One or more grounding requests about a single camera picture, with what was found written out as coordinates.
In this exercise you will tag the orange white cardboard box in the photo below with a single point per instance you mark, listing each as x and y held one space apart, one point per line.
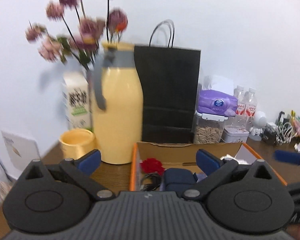
183 156

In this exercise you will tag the clear container with seeds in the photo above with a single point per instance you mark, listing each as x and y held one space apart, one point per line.
208 128

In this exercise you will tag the colourful snack packet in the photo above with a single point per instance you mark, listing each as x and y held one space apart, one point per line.
295 122

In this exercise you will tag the yellow mug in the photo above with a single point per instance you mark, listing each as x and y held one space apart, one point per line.
77 142

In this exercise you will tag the white cloth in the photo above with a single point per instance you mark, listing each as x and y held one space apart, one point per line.
229 157

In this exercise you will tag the white robot figure speaker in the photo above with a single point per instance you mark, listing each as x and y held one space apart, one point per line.
259 121

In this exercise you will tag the middle water bottle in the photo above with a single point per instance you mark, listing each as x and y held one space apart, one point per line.
250 101

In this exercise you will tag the purple tissue pack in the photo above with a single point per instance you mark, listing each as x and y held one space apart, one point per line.
216 97

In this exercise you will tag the water bottle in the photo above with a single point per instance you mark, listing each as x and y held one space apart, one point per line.
240 111
250 101

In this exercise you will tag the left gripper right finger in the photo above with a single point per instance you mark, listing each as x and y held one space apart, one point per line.
218 173

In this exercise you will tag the white booklet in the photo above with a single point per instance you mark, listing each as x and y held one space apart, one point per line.
19 151

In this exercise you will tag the red flower ornament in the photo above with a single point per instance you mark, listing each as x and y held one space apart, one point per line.
152 165

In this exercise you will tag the white decorated tin box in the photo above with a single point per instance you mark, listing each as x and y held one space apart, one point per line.
234 135

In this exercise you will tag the purple cloth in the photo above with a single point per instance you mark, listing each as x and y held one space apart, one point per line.
200 176

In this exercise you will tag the black paper shopping bag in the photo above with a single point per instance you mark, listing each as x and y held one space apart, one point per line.
169 79

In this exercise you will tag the yellow thermos jug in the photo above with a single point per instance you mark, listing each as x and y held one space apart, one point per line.
117 103

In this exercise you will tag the left water bottle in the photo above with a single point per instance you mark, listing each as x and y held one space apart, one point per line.
240 111

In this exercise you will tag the white milk carton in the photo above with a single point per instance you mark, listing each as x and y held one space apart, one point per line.
76 100

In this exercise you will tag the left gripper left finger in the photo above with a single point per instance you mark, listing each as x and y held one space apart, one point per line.
78 172

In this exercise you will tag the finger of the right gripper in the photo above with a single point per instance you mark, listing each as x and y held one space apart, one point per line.
287 157

